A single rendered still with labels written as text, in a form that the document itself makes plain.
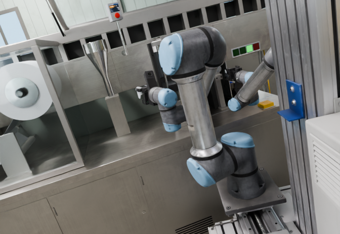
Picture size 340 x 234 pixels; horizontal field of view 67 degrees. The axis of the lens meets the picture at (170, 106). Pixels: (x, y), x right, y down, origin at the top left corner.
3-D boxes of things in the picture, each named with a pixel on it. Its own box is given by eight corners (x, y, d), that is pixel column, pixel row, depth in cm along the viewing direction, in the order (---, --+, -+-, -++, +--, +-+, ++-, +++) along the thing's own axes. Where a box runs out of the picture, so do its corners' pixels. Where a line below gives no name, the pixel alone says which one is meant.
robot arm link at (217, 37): (223, 12, 86) (196, 100, 126) (197, 19, 82) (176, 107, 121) (245, 33, 81) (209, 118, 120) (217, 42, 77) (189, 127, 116)
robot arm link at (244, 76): (249, 89, 141) (246, 75, 139) (239, 86, 152) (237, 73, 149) (261, 85, 142) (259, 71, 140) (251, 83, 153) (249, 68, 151)
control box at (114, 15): (113, 20, 147) (108, 2, 145) (110, 22, 153) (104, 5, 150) (124, 18, 150) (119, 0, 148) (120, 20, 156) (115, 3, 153)
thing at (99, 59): (114, 139, 168) (84, 54, 153) (114, 133, 182) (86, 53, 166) (134, 133, 170) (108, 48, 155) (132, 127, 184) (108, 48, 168)
